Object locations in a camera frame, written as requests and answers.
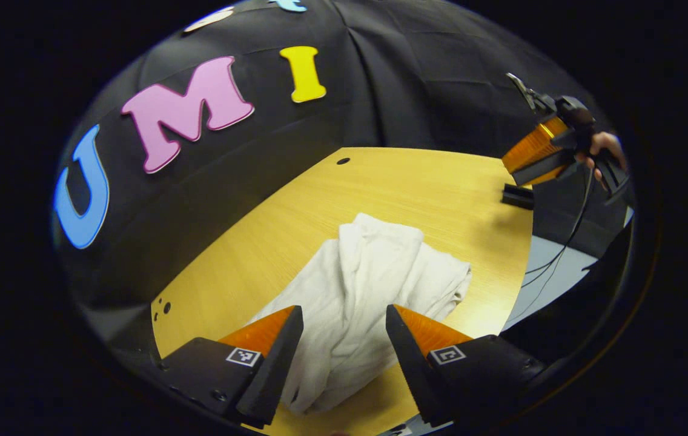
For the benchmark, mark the black table clamp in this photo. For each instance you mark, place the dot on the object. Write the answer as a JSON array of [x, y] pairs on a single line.
[[516, 195]]

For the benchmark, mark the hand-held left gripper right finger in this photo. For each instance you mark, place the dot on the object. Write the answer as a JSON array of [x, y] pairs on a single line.
[[407, 363]]

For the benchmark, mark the black backdrop cloth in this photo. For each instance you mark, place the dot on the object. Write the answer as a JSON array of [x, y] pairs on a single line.
[[259, 139]]

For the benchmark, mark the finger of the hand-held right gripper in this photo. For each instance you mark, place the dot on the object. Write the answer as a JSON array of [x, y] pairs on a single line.
[[532, 151]]

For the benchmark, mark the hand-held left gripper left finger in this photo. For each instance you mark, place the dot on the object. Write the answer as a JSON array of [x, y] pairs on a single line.
[[277, 369]]

